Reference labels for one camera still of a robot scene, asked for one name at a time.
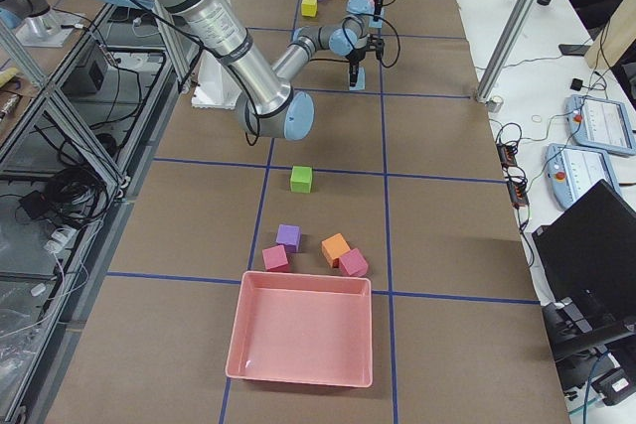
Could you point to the yellow foam block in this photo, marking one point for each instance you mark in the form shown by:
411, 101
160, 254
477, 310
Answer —
309, 8

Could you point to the upper teach pendant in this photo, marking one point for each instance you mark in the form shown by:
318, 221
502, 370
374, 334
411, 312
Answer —
600, 123

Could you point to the black laptop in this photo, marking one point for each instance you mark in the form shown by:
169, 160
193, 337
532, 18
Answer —
591, 248

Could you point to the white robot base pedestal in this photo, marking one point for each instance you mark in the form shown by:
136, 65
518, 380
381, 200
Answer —
216, 89

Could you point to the pink plastic tray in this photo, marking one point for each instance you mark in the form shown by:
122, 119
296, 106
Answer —
302, 328

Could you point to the light blue foam block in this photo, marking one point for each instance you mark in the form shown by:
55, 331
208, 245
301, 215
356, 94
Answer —
357, 78
376, 21

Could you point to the orange foam block near tray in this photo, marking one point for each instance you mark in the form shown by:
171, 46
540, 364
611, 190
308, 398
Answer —
333, 248

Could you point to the lower teach pendant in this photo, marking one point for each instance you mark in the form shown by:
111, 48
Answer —
574, 170

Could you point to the purple foam block right side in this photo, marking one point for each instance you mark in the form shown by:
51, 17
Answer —
289, 236

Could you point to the green foam block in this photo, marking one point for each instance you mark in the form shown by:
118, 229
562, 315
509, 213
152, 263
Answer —
301, 179

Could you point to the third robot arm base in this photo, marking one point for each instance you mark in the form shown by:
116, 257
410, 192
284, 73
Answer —
36, 23

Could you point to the pink foam block right side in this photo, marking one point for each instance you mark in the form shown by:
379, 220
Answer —
275, 259

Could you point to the black monitor stand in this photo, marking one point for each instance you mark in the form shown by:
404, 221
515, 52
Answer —
571, 333

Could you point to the teach pendant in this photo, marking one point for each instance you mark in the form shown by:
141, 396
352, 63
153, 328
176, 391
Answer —
574, 170
600, 123

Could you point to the magenta foam block near tray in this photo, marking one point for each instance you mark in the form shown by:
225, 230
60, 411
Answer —
353, 263

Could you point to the aluminium frame post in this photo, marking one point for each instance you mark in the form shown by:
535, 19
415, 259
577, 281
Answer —
506, 43

